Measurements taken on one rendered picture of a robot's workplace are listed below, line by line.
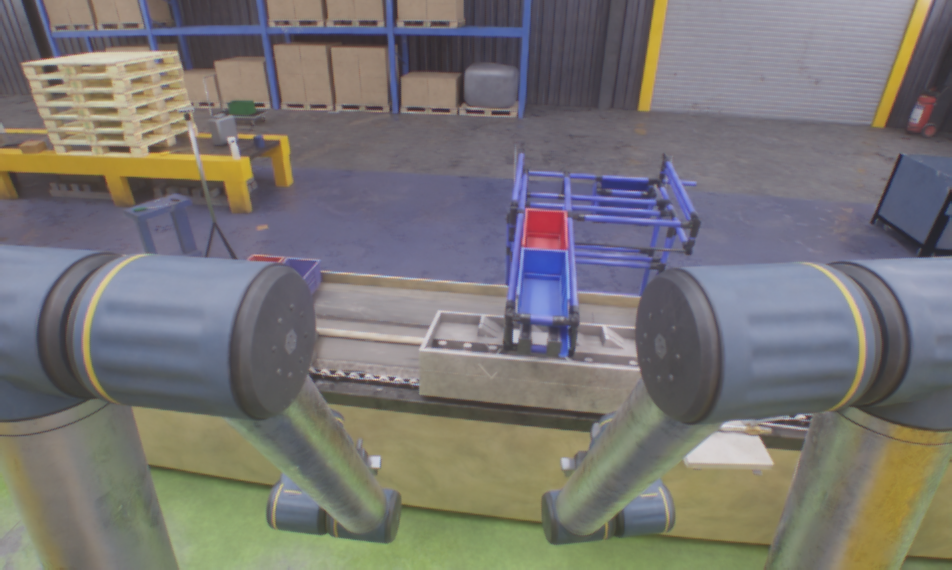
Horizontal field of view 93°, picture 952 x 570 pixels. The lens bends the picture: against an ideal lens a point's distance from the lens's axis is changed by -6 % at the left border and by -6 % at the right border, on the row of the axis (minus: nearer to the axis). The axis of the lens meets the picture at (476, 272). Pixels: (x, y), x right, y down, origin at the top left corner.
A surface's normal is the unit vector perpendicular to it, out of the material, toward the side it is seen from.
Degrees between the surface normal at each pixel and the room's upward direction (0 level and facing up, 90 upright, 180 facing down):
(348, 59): 90
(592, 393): 80
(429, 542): 0
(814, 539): 87
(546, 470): 90
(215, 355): 62
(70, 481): 83
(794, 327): 44
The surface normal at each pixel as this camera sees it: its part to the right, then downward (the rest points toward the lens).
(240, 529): 0.01, -0.87
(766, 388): 0.10, 0.44
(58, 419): 0.68, 0.27
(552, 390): -0.12, 0.34
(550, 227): -0.13, 0.55
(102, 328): -0.07, -0.16
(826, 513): -0.88, 0.17
